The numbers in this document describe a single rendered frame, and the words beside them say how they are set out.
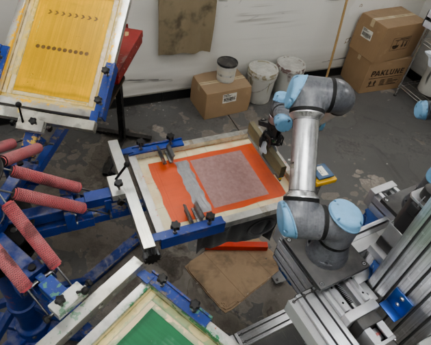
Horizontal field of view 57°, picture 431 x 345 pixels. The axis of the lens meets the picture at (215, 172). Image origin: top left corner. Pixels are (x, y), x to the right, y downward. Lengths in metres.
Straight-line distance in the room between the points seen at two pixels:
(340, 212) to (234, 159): 0.97
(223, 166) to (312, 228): 0.92
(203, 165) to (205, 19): 2.00
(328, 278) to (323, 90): 0.63
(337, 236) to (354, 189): 2.35
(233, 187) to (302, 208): 0.78
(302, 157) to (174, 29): 2.60
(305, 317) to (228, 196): 0.76
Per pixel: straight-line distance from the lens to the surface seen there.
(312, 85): 1.33
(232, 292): 2.73
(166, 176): 2.01
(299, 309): 1.44
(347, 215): 1.30
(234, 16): 3.98
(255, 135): 2.06
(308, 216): 1.27
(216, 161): 2.11
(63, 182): 1.82
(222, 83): 3.96
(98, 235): 2.99
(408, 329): 1.56
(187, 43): 3.84
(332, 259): 1.41
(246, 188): 2.01
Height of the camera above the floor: 2.41
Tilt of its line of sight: 45 degrees down
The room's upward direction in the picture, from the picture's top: 9 degrees clockwise
